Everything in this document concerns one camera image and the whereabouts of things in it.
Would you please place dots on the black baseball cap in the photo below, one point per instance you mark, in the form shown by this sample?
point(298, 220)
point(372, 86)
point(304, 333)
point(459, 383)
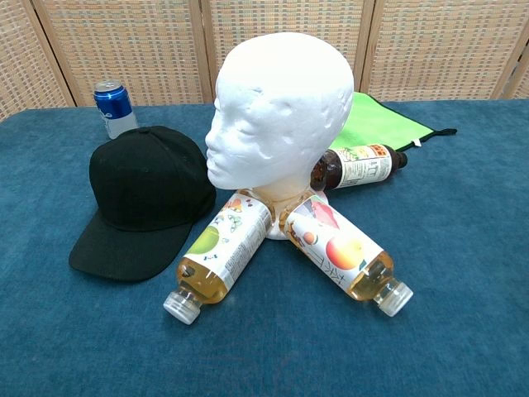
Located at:
point(140, 182)

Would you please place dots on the woven rattan folding screen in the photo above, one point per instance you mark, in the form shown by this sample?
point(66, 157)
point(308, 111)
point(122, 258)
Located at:
point(144, 45)

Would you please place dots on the green apple label tea bottle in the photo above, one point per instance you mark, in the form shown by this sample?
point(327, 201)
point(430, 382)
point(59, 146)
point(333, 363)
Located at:
point(223, 252)

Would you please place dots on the blue and white soda can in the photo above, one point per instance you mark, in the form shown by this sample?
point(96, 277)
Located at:
point(113, 109)

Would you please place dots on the green microfiber cloth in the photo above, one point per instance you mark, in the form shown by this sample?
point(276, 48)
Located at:
point(380, 124)

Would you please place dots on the peach label tea bottle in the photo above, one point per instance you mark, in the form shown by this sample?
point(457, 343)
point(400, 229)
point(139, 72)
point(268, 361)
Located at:
point(343, 252)

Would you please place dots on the white foam mannequin head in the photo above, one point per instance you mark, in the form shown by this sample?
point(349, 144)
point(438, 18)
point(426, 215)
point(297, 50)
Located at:
point(281, 111)

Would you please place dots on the dark brown tea bottle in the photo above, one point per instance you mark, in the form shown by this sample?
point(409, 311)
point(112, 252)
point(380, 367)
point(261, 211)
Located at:
point(359, 165)

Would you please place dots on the blue velvet table cloth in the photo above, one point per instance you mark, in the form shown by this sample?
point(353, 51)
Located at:
point(82, 331)

